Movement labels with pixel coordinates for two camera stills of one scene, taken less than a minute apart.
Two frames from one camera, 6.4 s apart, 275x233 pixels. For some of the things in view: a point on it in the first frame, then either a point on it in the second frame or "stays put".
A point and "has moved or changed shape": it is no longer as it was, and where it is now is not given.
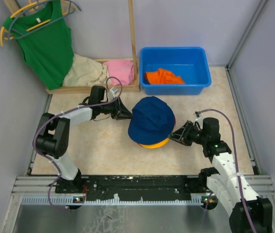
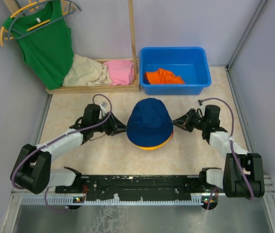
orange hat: (161, 76) stays put
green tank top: (45, 39) stays put
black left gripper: (120, 111) → (116, 125)
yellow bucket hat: (154, 145) has moved or changed shape
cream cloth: (84, 72) stays put
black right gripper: (181, 135) → (184, 122)
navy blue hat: (151, 123) stays put
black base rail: (141, 186) stays put
